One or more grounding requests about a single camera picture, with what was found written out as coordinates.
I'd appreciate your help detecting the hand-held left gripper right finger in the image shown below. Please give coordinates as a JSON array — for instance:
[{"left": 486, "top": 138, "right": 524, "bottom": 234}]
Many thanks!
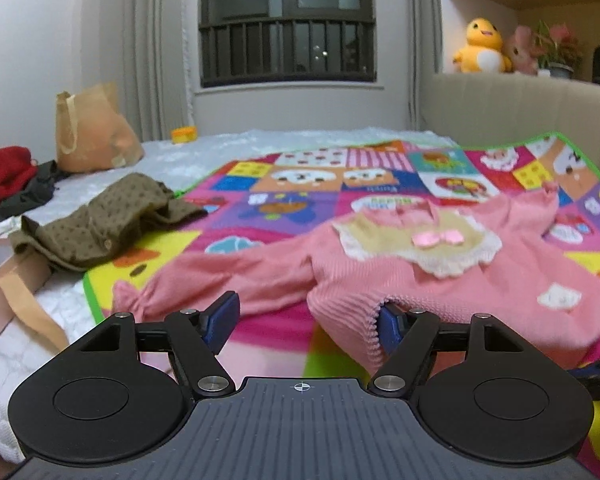
[{"left": 371, "top": 303, "right": 538, "bottom": 397}]

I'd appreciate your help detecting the colourful printed play mat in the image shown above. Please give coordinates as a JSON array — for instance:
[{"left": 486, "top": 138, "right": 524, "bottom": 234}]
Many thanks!
[{"left": 82, "top": 131, "right": 600, "bottom": 480}]

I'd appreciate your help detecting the beige padded headboard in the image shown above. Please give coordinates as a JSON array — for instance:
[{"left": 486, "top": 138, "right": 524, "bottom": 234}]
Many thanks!
[{"left": 422, "top": 71, "right": 600, "bottom": 196}]

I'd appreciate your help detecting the beige curtain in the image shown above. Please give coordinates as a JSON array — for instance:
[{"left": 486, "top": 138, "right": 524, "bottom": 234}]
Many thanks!
[
  {"left": 405, "top": 0, "right": 446, "bottom": 131},
  {"left": 125, "top": 0, "right": 201, "bottom": 141}
]

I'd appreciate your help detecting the yellow plush duck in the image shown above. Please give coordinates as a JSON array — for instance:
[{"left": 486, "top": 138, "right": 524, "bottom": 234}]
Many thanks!
[{"left": 452, "top": 17, "right": 513, "bottom": 75}]

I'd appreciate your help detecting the pink plush toy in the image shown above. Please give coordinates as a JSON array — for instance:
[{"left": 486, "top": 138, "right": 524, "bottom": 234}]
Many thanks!
[{"left": 505, "top": 25, "right": 541, "bottom": 76}]

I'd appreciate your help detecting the pink knit sweater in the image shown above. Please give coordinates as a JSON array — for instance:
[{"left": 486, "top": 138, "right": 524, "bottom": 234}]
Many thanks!
[{"left": 112, "top": 182, "right": 600, "bottom": 376}]

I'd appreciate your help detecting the red garment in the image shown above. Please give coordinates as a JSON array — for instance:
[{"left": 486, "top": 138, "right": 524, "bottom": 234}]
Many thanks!
[{"left": 0, "top": 146, "right": 40, "bottom": 211}]

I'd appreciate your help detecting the dark barred window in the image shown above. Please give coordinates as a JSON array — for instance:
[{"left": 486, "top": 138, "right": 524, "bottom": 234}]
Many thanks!
[{"left": 198, "top": 0, "right": 378, "bottom": 88}]

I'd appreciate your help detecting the black garment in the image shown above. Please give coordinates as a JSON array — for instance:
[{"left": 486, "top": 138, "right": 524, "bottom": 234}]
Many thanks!
[{"left": 0, "top": 160, "right": 71, "bottom": 231}]

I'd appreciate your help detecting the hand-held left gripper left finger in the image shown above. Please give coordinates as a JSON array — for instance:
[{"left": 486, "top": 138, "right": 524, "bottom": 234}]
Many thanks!
[{"left": 67, "top": 291, "right": 241, "bottom": 397}]

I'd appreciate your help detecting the potted plant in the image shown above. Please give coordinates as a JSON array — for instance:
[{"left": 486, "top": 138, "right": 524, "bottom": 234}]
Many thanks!
[{"left": 532, "top": 20, "right": 583, "bottom": 80}]

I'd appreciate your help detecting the brown paper bag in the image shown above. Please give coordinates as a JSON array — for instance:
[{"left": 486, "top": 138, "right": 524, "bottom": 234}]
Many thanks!
[{"left": 55, "top": 81, "right": 145, "bottom": 173}]

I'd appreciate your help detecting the olive green garment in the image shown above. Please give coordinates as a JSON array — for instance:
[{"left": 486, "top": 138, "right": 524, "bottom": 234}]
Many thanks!
[{"left": 9, "top": 172, "right": 208, "bottom": 273}]

